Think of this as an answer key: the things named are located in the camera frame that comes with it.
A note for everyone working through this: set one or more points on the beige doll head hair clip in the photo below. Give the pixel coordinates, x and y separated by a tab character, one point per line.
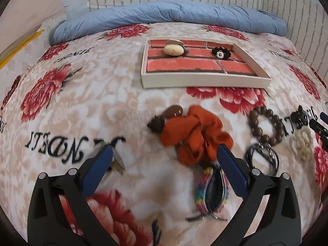
173	49

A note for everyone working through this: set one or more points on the clear plastic sheet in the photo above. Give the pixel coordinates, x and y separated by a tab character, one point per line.
74	0

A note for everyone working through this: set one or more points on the brown glossy hair clip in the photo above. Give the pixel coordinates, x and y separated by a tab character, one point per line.
173	111

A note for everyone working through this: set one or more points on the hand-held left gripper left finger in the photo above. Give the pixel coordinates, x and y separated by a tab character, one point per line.
98	166

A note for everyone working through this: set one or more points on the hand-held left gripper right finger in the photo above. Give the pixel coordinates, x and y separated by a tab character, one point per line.
230	166

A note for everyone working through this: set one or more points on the orange scrunchie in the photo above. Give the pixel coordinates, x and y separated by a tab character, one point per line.
194	133

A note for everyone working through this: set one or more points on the pink pillow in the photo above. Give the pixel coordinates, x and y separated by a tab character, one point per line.
276	39

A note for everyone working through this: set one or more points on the silver hair clip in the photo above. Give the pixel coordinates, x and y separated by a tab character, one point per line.
118	160

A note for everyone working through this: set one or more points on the white tray with brick lining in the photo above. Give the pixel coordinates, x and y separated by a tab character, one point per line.
179	65

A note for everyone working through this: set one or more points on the yellow-edged board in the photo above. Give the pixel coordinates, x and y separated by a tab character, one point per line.
18	47

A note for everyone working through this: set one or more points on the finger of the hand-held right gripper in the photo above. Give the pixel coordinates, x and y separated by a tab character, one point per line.
325	118
319	129

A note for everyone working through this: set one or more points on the floral printed blanket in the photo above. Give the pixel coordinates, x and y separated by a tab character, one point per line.
89	102

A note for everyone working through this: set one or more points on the blue quilt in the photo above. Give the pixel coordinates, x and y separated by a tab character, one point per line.
166	14

